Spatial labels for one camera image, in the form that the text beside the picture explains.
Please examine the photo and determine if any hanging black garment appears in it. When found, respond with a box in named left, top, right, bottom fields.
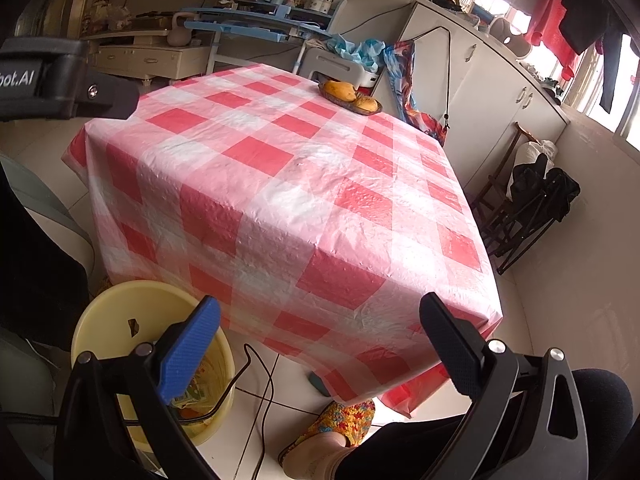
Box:
left=559, top=0, right=639, bottom=113

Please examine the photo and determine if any floral slipper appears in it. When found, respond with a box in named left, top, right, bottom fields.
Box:
left=278, top=400, right=375, bottom=466

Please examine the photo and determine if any pink checkered tablecloth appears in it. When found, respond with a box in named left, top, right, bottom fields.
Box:
left=63, top=64, right=502, bottom=415

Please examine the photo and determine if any grey sofa seat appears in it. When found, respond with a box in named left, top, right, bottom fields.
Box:
left=1, top=154, right=96, bottom=278

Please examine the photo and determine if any person's foot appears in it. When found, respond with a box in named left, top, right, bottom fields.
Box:
left=282, top=432, right=355, bottom=480

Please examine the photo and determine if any black cable on floor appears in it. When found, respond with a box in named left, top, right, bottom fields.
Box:
left=171, top=342, right=321, bottom=480

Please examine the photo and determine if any dark folding chair with clothes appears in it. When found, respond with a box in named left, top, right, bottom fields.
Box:
left=471, top=124, right=580, bottom=275

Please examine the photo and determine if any yellow plastic trash bucket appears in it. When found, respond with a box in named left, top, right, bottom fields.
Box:
left=70, top=278, right=237, bottom=453

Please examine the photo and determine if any orange fruit in basket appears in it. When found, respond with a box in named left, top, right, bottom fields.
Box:
left=322, top=79, right=357, bottom=103

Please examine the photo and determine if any blue crumpled cloth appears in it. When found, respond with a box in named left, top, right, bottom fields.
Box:
left=324, top=35, right=386, bottom=74

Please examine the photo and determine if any hanging red garment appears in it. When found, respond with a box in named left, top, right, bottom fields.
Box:
left=525, top=0, right=579, bottom=81

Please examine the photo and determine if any white plastic stool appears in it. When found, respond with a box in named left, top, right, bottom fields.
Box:
left=298, top=48, right=378, bottom=90

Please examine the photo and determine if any colourful hanging bag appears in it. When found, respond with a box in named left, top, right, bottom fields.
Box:
left=382, top=40, right=450, bottom=148

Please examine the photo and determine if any blue study desk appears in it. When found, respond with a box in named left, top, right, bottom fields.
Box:
left=183, top=0, right=347, bottom=75

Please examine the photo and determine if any woven fruit basket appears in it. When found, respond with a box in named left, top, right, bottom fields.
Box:
left=319, top=80, right=383, bottom=116

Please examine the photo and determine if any cream tv cabinet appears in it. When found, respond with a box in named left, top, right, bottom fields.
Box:
left=84, top=29, right=209, bottom=86

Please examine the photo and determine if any white cabinet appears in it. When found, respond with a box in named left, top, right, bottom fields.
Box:
left=399, top=0, right=570, bottom=198

